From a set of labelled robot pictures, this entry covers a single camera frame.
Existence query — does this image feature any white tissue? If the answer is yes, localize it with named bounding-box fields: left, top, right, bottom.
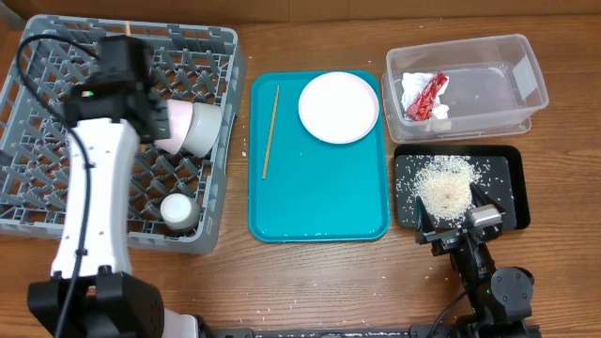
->
left=401, top=72, right=449, bottom=121

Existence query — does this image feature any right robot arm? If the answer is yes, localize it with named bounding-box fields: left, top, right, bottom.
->
left=415, top=183, right=542, bottom=338

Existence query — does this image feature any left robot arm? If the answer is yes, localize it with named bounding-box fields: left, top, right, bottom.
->
left=27, top=35, right=212, bottom=337

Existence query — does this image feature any grey dish rack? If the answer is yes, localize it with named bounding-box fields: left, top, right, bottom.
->
left=1, top=15, right=246, bottom=254

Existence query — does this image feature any large white plate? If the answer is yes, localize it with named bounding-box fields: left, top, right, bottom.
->
left=299, top=71, right=379, bottom=145

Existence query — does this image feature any white paper cup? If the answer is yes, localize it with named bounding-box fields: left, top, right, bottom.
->
left=160, top=193, right=201, bottom=232

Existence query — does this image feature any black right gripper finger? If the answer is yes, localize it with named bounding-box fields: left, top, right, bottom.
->
left=416, top=196, right=435, bottom=235
left=470, top=182, right=505, bottom=215

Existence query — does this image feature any black waste tray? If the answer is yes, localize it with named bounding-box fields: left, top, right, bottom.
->
left=393, top=145, right=531, bottom=231

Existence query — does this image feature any teal plastic tray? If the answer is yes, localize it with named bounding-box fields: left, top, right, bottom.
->
left=248, top=71, right=391, bottom=243

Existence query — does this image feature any red snack wrapper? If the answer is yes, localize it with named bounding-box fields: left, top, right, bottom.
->
left=406, top=71, right=449, bottom=121

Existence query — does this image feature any clear plastic bin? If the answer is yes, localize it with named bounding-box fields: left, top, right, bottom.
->
left=381, top=34, right=549, bottom=144

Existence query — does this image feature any pile of rice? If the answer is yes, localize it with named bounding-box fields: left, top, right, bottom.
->
left=394, top=155, right=490, bottom=228

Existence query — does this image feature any grey bowl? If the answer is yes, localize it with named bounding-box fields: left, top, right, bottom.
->
left=183, top=102, right=223, bottom=158

